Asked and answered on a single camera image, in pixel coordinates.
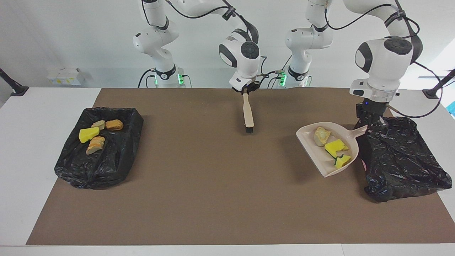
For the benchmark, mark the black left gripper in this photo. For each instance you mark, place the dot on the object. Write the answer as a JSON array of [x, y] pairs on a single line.
[[371, 110]]

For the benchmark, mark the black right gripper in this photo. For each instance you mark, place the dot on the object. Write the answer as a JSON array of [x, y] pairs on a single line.
[[250, 87]]

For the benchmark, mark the beige brush with black bristles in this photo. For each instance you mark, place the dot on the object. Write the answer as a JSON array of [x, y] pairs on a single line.
[[247, 112]]

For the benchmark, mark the notched yellow sponge piece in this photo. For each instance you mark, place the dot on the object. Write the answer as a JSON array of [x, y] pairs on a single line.
[[336, 145]]

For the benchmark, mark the beige plastic dustpan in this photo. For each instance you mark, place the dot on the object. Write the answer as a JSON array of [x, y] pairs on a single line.
[[312, 156]]

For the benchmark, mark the oval beige bread chunk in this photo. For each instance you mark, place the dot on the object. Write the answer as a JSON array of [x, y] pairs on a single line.
[[98, 124]]

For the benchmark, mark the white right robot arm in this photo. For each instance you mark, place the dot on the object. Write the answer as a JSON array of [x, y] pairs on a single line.
[[243, 64]]

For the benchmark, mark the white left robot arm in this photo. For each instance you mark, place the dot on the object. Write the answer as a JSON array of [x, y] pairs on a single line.
[[384, 67]]

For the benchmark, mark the empty black bag-lined trash bin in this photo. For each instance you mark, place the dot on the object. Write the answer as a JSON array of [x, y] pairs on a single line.
[[401, 167]]

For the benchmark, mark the black bag-lined bin with trash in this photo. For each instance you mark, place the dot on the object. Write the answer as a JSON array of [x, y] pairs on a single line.
[[106, 163]]

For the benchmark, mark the cyan object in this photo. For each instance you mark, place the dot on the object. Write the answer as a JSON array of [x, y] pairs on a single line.
[[452, 108]]

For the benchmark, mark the brown table mat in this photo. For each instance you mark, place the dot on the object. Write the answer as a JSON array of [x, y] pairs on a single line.
[[213, 199]]

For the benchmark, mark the orange-brown bread nugget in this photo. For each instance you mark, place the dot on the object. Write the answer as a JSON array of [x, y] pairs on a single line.
[[114, 124]]

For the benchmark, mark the white socket box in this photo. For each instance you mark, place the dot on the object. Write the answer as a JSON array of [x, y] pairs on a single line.
[[65, 76]]

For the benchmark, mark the black camera stand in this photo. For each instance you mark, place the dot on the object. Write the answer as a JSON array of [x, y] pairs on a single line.
[[439, 85], [14, 85]]

